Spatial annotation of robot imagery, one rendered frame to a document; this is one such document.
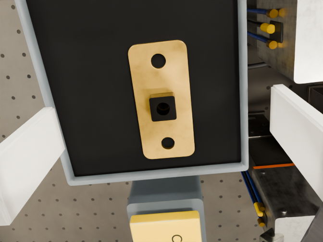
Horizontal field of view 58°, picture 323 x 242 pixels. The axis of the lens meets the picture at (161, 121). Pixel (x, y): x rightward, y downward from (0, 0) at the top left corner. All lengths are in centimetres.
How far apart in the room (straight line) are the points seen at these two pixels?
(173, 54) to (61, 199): 73
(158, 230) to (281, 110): 15
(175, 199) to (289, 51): 16
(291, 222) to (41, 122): 33
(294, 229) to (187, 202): 19
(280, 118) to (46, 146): 13
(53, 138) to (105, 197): 66
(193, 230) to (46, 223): 72
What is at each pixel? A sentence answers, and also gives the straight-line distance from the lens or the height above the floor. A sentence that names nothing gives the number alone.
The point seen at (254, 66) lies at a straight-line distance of 37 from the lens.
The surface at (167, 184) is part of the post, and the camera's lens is 29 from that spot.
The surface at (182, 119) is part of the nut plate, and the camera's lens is 21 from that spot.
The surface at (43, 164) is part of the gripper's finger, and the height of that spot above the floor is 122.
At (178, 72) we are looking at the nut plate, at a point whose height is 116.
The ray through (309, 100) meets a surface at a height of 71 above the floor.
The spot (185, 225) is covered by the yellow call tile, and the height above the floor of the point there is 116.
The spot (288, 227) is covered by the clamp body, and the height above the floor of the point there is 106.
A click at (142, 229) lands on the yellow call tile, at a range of 26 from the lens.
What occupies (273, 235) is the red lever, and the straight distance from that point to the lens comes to 42.
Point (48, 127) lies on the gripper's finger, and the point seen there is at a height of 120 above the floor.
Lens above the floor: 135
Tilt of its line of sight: 68 degrees down
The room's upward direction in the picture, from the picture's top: 175 degrees counter-clockwise
